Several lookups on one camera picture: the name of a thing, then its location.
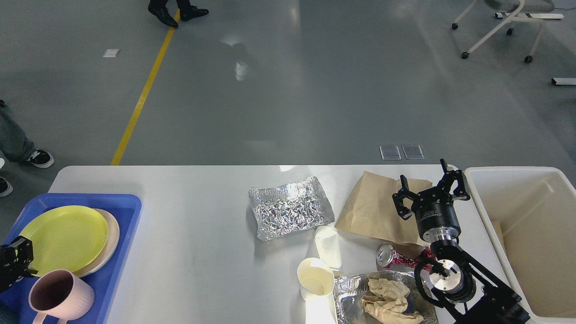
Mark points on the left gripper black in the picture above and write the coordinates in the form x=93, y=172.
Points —
x=15, y=260

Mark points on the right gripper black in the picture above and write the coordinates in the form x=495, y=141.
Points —
x=434, y=208

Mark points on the pink mug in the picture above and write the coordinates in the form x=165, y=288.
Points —
x=62, y=295

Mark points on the yellow plastic plate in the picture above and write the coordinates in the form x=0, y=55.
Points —
x=66, y=238

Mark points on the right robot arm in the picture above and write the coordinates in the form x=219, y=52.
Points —
x=451, y=278

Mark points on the blue plastic tray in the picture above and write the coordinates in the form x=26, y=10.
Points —
x=125, y=208

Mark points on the brown paper bag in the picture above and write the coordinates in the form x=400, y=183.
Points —
x=370, y=211

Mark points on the right floor outlet plate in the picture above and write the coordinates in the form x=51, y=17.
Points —
x=413, y=152

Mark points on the floor outlet plate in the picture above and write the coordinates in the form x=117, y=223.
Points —
x=390, y=152
x=413, y=152

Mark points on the crushed red soda can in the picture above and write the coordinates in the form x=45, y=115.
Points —
x=387, y=256

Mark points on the left floor outlet plate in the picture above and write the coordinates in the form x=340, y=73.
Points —
x=390, y=152

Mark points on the white plastic bin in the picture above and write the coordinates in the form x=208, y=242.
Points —
x=529, y=215

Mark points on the foil tray with paper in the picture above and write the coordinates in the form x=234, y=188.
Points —
x=348, y=291

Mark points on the white paper cup lying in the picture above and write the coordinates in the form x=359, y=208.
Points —
x=328, y=246

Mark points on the crumpled brown paper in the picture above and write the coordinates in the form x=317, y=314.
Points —
x=388, y=302

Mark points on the person in grey trousers sneakers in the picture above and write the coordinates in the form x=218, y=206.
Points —
x=16, y=146

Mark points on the white paper cup upright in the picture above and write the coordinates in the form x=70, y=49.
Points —
x=316, y=279

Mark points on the crumpled foil tray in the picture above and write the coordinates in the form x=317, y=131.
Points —
x=290, y=208

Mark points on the white furniture leg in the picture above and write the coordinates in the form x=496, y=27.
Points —
x=563, y=81

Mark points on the white rolling chair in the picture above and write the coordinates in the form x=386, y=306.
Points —
x=512, y=11

